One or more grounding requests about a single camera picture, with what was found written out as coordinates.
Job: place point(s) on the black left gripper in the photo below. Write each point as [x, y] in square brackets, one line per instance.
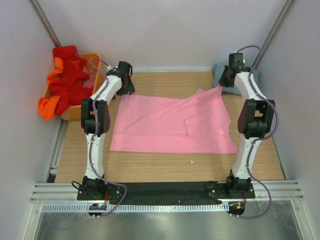
[129, 90]

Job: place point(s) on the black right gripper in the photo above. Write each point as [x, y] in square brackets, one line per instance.
[222, 82]

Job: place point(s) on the pink t shirt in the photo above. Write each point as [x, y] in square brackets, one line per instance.
[194, 125]

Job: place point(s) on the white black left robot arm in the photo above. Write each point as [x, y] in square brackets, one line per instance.
[95, 122]

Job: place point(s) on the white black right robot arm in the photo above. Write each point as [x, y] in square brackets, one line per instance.
[254, 122]

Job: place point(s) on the folded teal t shirt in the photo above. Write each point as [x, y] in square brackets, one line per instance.
[219, 72]

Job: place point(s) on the light pink garment in basket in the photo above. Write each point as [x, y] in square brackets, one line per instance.
[91, 71]

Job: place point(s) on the red t shirt pile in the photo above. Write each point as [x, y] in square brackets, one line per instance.
[66, 81]

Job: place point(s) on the orange t shirt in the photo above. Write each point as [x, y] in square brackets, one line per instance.
[47, 105]

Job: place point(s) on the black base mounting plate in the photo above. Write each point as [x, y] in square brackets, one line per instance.
[134, 191]

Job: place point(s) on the white slotted cable duct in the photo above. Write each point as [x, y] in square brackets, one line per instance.
[90, 207]

